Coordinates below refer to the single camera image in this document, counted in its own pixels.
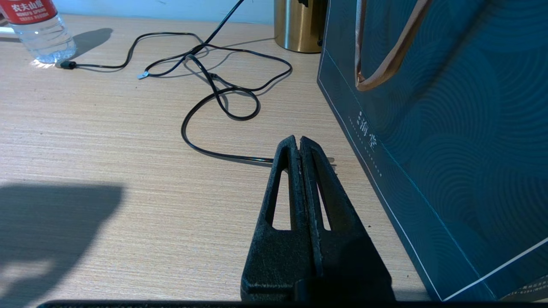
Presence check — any brass desk lamp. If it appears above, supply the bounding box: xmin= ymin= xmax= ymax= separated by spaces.
xmin=274 ymin=0 xmax=329 ymax=53

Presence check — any black lamp power cable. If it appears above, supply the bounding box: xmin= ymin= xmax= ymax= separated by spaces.
xmin=181 ymin=43 xmax=337 ymax=168

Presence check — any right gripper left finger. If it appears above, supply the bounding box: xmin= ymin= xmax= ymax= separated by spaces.
xmin=241 ymin=135 xmax=318 ymax=301

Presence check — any dark blue gift bag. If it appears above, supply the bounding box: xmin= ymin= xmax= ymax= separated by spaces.
xmin=317 ymin=0 xmax=548 ymax=301

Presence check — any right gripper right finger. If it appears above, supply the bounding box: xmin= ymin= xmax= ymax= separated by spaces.
xmin=300 ymin=136 xmax=392 ymax=278

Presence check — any water bottle red cap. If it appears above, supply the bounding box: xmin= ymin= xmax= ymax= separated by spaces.
xmin=0 ymin=0 xmax=77 ymax=64

